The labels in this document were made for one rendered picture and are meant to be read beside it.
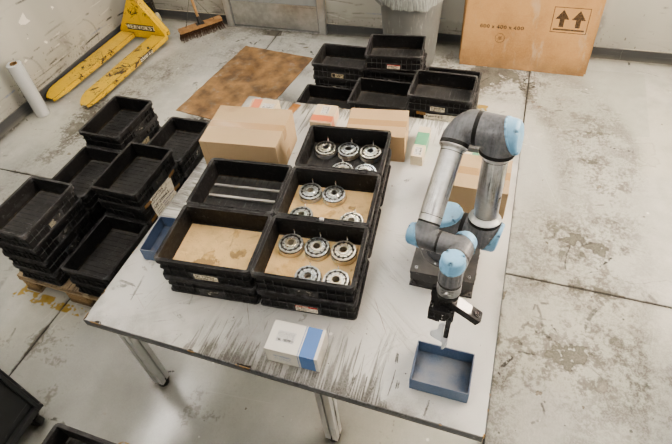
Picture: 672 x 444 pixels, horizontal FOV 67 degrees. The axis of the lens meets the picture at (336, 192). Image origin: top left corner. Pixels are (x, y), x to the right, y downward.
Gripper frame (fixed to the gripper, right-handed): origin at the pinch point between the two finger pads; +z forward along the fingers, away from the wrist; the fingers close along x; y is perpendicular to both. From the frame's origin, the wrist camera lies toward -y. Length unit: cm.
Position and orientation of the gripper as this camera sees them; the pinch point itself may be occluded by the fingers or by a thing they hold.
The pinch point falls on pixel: (448, 332)
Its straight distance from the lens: 183.3
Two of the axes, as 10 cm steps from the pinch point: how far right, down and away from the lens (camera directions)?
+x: -3.5, 5.8, -7.3
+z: 0.3, 7.9, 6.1
